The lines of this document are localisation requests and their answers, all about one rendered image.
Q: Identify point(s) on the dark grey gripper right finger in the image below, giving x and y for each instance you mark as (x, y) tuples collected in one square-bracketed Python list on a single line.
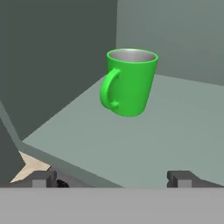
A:
[(182, 178)]

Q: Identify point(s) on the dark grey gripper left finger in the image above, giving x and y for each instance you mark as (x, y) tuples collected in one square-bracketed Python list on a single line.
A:
[(40, 178)]

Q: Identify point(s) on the green mug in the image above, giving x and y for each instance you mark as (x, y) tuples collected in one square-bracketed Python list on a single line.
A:
[(131, 84)]

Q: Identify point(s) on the grey cupboard door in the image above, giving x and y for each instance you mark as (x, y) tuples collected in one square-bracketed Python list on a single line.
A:
[(8, 148)]

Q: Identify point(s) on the grey cupboard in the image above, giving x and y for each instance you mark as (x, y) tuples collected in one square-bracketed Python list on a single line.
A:
[(163, 122)]

